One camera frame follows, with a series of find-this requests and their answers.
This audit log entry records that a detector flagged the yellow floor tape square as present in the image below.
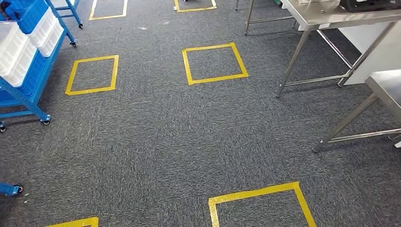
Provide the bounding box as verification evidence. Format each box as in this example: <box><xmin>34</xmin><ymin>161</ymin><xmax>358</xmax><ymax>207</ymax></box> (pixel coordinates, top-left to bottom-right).
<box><xmin>182</xmin><ymin>42</ymin><xmax>249</xmax><ymax>86</ymax></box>
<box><xmin>174</xmin><ymin>0</ymin><xmax>218</xmax><ymax>13</ymax></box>
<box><xmin>89</xmin><ymin>0</ymin><xmax>129</xmax><ymax>21</ymax></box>
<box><xmin>208</xmin><ymin>182</ymin><xmax>318</xmax><ymax>227</ymax></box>

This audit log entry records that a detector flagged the black plastic part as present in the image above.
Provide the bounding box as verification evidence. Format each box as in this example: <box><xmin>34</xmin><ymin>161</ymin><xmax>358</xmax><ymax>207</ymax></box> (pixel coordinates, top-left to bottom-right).
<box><xmin>339</xmin><ymin>0</ymin><xmax>401</xmax><ymax>13</ymax></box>

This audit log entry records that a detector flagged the blue wheeled shelf rack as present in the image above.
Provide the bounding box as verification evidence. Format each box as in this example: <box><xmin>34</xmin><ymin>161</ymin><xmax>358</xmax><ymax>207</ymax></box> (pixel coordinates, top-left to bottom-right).
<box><xmin>52</xmin><ymin>0</ymin><xmax>84</xmax><ymax>30</ymax></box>
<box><xmin>0</xmin><ymin>0</ymin><xmax>78</xmax><ymax>134</ymax></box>

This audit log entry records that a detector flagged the blue plastic crate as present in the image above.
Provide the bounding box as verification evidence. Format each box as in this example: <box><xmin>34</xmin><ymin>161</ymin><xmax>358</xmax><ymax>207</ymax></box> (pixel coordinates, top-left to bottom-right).
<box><xmin>17</xmin><ymin>52</ymin><xmax>48</xmax><ymax>98</ymax></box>
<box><xmin>4</xmin><ymin>0</ymin><xmax>49</xmax><ymax>35</ymax></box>

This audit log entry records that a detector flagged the steel workbench table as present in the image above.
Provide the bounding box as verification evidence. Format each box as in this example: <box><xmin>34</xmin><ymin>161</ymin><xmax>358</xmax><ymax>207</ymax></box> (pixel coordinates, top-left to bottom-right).
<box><xmin>312</xmin><ymin>69</ymin><xmax>401</xmax><ymax>154</ymax></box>
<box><xmin>234</xmin><ymin>0</ymin><xmax>401</xmax><ymax>98</ymax></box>

